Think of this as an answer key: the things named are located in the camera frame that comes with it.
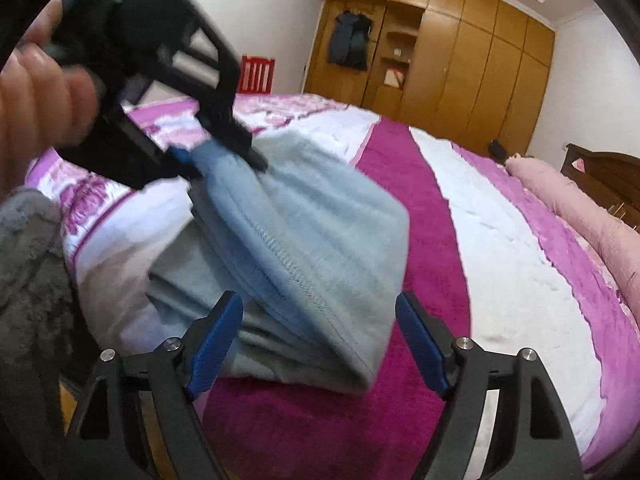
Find person's left hand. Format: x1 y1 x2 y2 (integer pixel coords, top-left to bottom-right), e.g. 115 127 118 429
0 0 101 152

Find pink floral blanket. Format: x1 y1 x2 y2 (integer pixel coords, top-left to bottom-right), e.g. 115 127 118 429
24 92 640 480

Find red wooden chair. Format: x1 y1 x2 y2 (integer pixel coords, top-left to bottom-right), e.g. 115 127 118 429
241 55 277 96

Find person's grey fuzzy garment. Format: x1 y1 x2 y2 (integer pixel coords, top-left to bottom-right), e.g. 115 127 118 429
0 187 78 441

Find dark hanging vest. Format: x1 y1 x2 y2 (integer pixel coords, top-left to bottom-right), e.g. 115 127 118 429
327 10 374 72

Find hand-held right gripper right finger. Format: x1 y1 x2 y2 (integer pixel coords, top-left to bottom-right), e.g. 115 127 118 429
395 290 585 480

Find light grey pants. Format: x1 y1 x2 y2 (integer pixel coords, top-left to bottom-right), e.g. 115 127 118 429
147 132 412 395

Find dark wooden headboard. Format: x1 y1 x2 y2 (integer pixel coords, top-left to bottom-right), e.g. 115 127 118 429
562 143 640 235

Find large wooden wardrobe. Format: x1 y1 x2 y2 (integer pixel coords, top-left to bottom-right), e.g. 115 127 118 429
304 0 557 159

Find pink pillow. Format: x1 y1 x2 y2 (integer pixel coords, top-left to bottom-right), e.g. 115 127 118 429
504 156 640 283

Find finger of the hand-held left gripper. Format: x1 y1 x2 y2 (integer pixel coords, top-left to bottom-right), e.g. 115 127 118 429
144 145 205 190
196 104 269 172

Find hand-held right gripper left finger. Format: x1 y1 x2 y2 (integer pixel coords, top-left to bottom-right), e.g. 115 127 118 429
59 290 245 480

